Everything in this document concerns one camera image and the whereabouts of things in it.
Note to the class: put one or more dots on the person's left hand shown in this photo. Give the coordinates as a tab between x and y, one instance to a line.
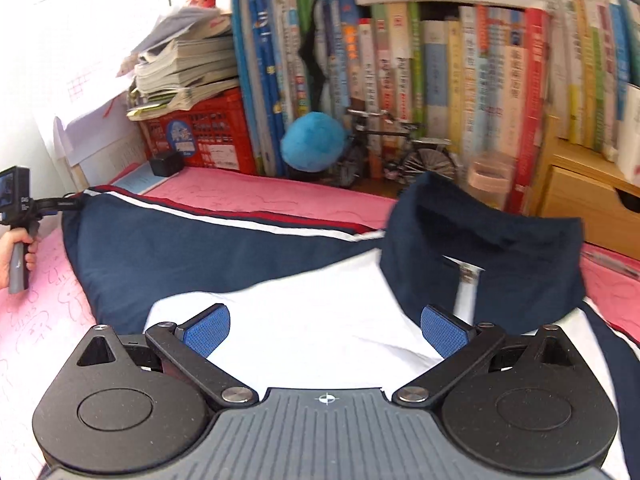
8	241

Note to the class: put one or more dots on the stack of paper booklets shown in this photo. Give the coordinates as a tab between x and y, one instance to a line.
188	58

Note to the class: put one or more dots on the clear plastic jar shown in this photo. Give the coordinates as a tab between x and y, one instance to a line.
489	178

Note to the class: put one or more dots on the small black box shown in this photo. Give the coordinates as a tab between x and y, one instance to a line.
166	164

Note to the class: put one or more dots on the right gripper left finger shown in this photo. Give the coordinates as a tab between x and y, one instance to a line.
184	349

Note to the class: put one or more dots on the light blue notebook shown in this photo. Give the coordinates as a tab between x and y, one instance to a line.
140	180

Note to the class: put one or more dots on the pink desk mat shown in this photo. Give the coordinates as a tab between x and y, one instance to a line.
55	312

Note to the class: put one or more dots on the row of blue thin books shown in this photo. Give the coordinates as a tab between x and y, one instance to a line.
274	80

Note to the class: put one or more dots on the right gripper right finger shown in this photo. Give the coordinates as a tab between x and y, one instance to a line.
465	349

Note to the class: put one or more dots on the white navy zip jacket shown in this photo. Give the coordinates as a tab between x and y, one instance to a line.
317	304

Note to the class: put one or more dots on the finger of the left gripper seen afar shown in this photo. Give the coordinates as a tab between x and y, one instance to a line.
54	205

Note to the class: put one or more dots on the middle row of books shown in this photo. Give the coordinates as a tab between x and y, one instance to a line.
470	71

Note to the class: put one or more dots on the right shelf row of books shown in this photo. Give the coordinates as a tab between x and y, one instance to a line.
594	82

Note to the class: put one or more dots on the wooden drawer shelf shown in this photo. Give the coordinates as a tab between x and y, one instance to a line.
573	181

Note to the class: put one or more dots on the red plastic crate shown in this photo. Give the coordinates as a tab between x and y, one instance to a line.
212	134

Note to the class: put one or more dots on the miniature black bicycle model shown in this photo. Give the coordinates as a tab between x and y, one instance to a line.
382	146

